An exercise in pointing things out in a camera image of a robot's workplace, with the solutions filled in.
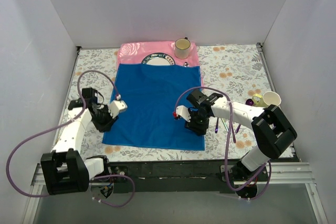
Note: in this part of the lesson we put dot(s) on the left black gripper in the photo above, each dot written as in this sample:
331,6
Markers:
104,122

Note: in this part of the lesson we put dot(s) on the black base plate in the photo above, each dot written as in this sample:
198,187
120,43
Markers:
174,176

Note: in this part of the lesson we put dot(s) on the cream mug with dark rim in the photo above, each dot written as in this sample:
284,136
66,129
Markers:
182,48

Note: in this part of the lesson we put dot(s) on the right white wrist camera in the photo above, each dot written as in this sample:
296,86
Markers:
181,111

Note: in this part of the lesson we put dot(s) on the pink satin placemat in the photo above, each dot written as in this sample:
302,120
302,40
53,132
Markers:
131,51

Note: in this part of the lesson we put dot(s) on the aluminium frame rail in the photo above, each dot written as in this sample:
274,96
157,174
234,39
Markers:
288,195

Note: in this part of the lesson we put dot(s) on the iridescent purple spoon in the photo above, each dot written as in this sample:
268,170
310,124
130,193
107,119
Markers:
217,125

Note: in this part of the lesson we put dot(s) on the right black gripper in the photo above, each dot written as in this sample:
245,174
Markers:
197,126

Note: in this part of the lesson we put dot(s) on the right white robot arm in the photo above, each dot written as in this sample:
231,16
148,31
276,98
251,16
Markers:
272,130

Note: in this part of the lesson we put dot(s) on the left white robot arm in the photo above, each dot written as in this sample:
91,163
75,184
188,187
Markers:
64,170

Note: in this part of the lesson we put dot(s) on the white plate with patterned rim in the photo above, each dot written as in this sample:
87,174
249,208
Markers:
158,59

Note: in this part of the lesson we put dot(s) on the pale yellow paper cup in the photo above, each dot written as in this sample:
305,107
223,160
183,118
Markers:
266,99

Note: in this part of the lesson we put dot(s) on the floral tablecloth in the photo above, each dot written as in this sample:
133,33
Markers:
237,70

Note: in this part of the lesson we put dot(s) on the iridescent purple fork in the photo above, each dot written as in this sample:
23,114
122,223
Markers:
233,133

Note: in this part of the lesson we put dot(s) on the blue satin napkin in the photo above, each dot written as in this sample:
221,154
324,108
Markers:
151,93

